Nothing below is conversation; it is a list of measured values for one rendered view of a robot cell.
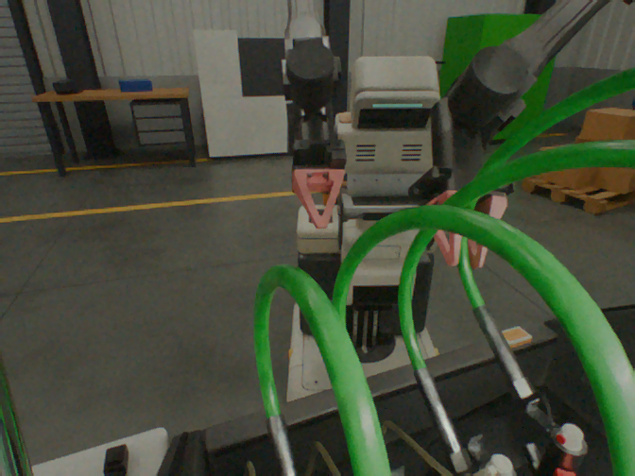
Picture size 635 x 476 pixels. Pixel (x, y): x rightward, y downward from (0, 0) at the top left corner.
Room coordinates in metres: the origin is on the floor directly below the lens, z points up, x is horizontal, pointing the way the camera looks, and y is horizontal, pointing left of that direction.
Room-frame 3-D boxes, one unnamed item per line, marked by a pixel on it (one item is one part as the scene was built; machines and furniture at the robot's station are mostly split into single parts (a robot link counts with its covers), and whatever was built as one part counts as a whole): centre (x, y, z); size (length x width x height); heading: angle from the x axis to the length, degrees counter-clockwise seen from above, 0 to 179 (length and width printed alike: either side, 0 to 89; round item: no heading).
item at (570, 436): (0.23, -0.22, 1.10); 0.02 x 0.02 x 0.03
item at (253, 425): (0.46, -0.13, 0.87); 0.62 x 0.04 x 0.16; 112
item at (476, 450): (0.22, -0.14, 1.10); 0.03 x 0.02 x 0.01; 22
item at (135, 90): (4.99, 2.42, 0.51); 1.60 x 0.70 x 1.03; 106
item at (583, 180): (3.96, -2.86, 0.39); 1.20 x 0.85 x 0.79; 118
